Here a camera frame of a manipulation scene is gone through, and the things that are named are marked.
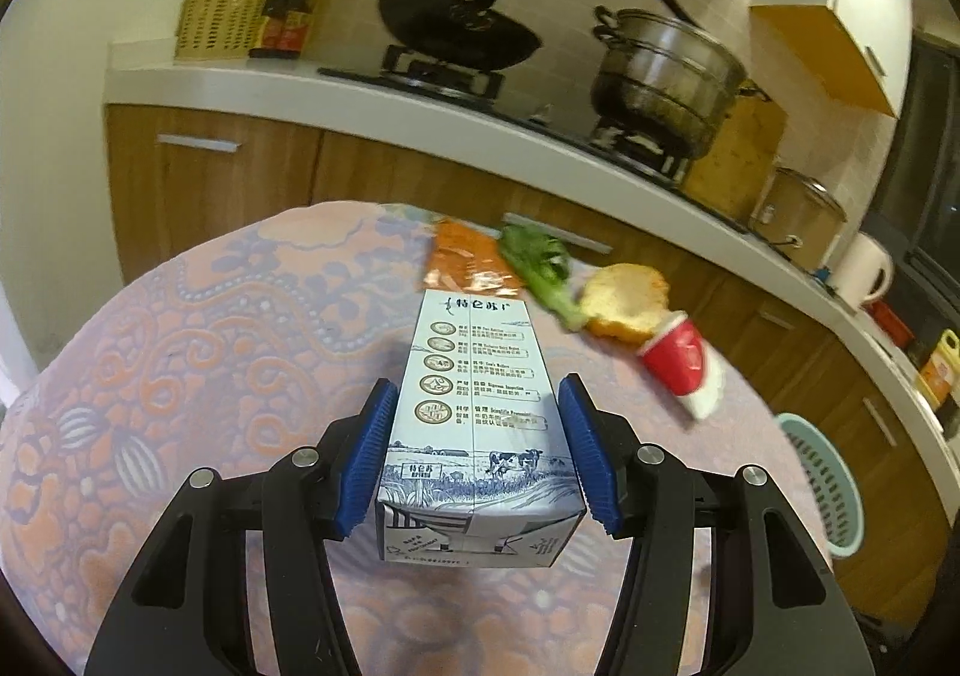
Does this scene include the white electric kettle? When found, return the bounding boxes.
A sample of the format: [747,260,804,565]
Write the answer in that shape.
[834,232,896,310]

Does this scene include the orange snack packet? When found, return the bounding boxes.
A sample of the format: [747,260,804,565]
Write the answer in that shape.
[418,218,526,295]

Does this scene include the wooden base cabinets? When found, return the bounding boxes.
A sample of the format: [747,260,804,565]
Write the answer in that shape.
[105,104,960,647]

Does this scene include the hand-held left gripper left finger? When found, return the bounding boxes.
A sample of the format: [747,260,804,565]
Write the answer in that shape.
[84,380,397,676]

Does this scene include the dark green vegetable leaf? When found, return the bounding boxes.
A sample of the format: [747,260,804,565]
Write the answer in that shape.
[499,224,590,332]

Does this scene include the yellow woven basket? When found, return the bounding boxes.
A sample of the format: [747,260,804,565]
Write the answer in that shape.
[175,0,269,61]

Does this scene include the yellow wall cabinet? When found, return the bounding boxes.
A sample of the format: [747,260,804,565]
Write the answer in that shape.
[750,0,912,118]

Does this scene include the brown slow cooker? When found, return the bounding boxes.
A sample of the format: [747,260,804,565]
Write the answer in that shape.
[750,166,848,272]

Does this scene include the dark sauce bottle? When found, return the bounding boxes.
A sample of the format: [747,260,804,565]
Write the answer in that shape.
[281,0,325,58]
[250,0,295,58]

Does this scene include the black wok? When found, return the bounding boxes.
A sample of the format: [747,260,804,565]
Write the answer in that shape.
[375,0,548,71]

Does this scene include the blue white milk carton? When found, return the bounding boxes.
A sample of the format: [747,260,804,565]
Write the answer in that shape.
[373,290,587,567]

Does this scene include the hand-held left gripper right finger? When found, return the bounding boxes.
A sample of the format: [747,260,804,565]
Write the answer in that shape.
[556,374,875,676]

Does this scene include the yellow detergent bottle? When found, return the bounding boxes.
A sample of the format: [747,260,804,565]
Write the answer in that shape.
[916,331,960,414]

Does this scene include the dark window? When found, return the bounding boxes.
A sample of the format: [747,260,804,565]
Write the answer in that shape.
[862,31,960,339]

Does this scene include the wooden cutting board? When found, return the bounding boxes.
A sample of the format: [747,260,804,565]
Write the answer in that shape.
[679,95,788,220]

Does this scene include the red box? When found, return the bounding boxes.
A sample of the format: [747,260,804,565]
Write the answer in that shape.
[870,301,916,347]

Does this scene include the bread slice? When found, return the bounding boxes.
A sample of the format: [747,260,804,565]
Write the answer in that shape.
[581,262,671,339]

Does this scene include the teal plastic basket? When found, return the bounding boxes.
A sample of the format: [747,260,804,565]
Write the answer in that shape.
[776,412,865,561]

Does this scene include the black gas stove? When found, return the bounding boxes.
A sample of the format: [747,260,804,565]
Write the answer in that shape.
[319,42,751,227]

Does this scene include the red paper cup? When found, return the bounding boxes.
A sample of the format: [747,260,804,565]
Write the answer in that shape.
[637,311,725,420]

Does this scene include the steel steamer pot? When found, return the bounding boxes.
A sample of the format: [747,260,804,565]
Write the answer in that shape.
[590,7,770,160]

